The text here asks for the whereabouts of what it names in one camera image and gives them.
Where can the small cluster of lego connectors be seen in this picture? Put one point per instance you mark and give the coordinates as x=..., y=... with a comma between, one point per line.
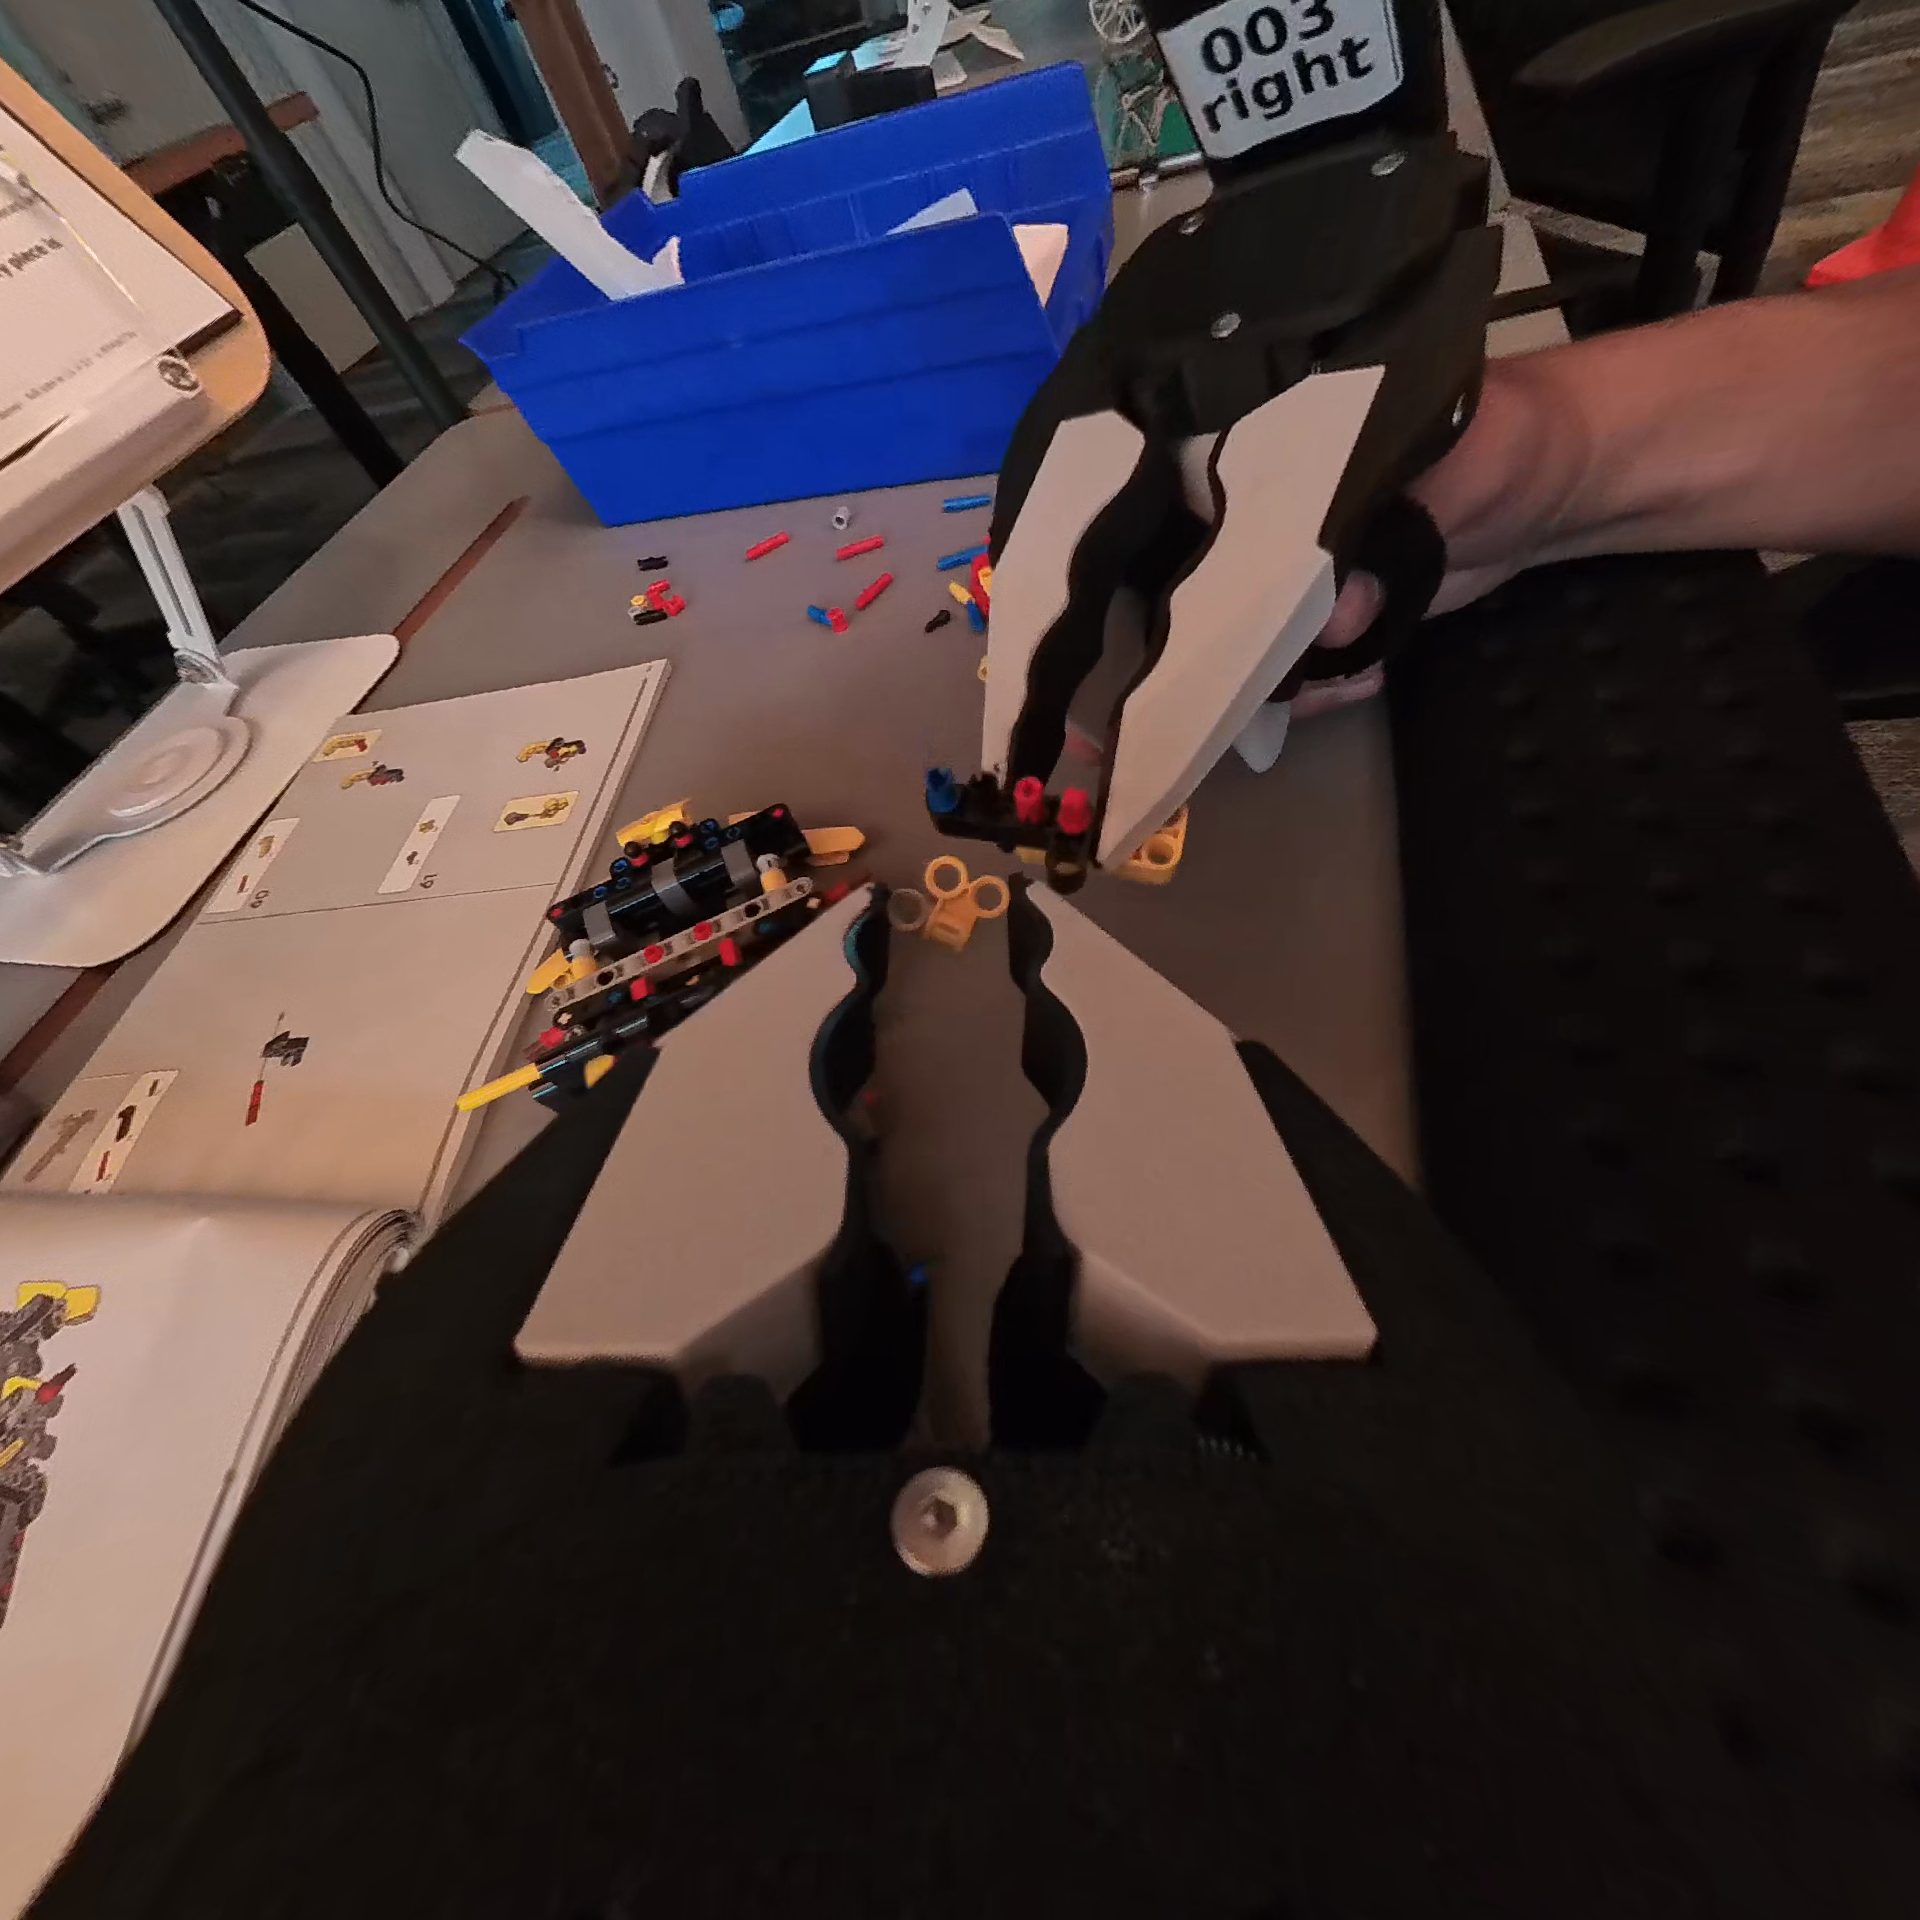
x=661, y=600

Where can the blue plastic bin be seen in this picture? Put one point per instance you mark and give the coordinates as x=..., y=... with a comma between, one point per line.
x=779, y=375

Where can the person's right forearm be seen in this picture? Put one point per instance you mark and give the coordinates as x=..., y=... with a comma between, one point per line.
x=1742, y=422

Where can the lego instruction booklet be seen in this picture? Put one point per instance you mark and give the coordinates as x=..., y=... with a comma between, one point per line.
x=376, y=977

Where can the person's right hand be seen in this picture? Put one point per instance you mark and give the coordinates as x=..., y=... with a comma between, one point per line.
x=1499, y=480

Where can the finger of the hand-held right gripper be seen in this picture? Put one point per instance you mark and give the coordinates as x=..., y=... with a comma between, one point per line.
x=1262, y=570
x=1054, y=570

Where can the black metal pole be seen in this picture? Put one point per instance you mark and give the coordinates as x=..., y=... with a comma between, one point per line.
x=315, y=212

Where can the black lego beam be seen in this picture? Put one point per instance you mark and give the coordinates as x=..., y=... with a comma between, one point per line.
x=999, y=820

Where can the lego car model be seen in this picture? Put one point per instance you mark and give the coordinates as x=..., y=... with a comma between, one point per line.
x=689, y=932

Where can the orange traffic cone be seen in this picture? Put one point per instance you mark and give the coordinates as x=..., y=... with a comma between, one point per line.
x=1874, y=239

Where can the white stand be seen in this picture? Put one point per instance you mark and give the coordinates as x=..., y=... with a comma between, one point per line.
x=227, y=752

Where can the pile of red blue pins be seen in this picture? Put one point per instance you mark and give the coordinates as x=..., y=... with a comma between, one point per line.
x=862, y=570

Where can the white desk lamp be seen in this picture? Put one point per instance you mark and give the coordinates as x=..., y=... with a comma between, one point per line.
x=942, y=37

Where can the black perforated chair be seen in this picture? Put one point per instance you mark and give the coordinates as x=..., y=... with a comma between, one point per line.
x=1651, y=1200

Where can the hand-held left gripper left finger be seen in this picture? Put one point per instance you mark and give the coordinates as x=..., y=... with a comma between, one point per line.
x=689, y=1200

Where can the black mesh chair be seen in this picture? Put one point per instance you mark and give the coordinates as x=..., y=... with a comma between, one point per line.
x=1651, y=118

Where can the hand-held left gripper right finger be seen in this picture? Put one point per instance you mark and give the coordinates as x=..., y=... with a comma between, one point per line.
x=1219, y=1200

